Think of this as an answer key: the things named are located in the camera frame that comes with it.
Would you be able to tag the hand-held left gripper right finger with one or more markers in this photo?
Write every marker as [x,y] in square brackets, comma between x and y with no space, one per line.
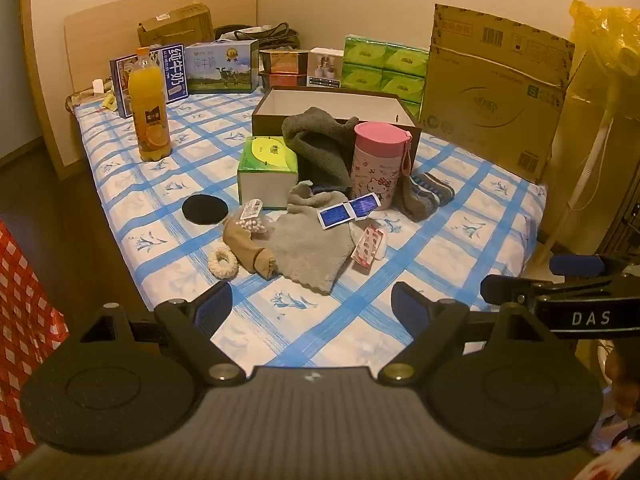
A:
[410,307]

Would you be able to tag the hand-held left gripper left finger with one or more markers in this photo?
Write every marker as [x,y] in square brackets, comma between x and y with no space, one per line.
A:
[212,307]

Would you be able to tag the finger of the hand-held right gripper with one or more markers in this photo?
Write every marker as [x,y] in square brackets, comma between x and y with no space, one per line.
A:
[510,290]
[575,265]

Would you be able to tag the white fluffy scrunchie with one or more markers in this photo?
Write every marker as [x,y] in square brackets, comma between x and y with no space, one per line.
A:
[222,263]

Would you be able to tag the beige stocking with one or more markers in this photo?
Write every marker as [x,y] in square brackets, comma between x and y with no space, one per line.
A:
[247,252]

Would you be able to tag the red and white printed packet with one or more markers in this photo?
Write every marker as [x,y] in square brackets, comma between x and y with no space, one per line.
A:
[367,246]

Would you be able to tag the bag of white beads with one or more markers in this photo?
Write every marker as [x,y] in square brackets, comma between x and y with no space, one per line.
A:
[250,220]

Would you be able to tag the black round pad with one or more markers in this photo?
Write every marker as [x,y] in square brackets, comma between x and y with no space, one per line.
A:
[204,209]

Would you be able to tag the light grey fluffy cloth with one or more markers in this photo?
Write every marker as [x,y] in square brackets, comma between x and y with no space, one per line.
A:
[307,250]

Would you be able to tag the striped grey socks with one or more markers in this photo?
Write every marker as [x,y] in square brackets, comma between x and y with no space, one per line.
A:
[425,195]

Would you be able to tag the dark grey towel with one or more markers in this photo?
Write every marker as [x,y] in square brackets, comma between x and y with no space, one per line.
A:
[320,150]

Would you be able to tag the dark brown shoebox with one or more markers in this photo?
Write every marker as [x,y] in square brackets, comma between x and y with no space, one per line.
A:
[325,97]

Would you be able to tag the dark cabinet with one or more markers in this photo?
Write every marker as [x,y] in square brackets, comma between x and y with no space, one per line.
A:
[622,230]

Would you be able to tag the blue checked tablecloth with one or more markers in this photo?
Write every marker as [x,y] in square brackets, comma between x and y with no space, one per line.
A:
[450,240]

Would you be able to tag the pink lidded cartoon cup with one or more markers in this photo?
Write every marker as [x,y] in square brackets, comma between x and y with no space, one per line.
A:
[377,170]

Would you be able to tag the green tissue box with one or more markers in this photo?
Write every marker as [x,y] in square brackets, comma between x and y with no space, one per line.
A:
[267,160]

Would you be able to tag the red checked cloth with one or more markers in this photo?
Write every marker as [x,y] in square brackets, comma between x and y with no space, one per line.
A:
[25,310]

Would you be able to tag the large open cardboard box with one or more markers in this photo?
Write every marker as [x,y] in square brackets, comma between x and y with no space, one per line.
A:
[495,95]

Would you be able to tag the orange juice bottle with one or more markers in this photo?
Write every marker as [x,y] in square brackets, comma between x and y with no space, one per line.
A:
[149,110]

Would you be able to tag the yellow plastic bag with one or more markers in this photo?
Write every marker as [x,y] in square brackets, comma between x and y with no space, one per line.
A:
[610,40]

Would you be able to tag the red printed gift box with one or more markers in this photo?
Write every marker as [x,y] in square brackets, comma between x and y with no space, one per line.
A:
[282,80]

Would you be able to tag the cow print milk carton box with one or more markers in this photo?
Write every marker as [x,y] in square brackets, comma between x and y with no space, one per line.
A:
[220,67]

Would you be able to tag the stack of green tissue packs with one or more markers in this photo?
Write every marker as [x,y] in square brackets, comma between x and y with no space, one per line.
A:
[385,67]

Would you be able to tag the blue printed milk carton box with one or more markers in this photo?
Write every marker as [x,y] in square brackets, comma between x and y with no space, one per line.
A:
[172,67]

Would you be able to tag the small white object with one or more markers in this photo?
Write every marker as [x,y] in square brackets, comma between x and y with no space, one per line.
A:
[98,86]

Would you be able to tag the white product box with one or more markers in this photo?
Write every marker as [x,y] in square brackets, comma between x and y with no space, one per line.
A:
[325,67]

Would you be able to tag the orange printed gift box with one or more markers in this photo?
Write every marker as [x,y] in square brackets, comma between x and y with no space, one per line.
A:
[285,61]

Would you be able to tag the small brown cardboard box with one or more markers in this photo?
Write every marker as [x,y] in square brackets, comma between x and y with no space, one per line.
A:
[175,25]

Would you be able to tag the light wooden headboard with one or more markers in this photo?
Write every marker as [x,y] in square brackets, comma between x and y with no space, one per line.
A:
[110,25]

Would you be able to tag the wooden door frame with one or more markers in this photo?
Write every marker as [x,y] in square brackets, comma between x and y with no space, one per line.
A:
[45,85]

